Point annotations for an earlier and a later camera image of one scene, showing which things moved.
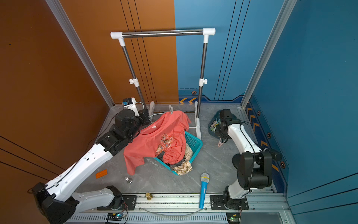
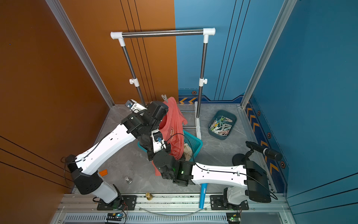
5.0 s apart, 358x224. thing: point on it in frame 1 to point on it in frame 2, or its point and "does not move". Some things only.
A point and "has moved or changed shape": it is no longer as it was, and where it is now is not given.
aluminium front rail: (271, 201) does not move
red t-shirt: (167, 134) has moved or changed shape
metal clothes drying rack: (121, 36) does not move
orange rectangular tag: (101, 174) does not move
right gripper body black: (219, 133) to (151, 154)
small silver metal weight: (129, 180) does not move
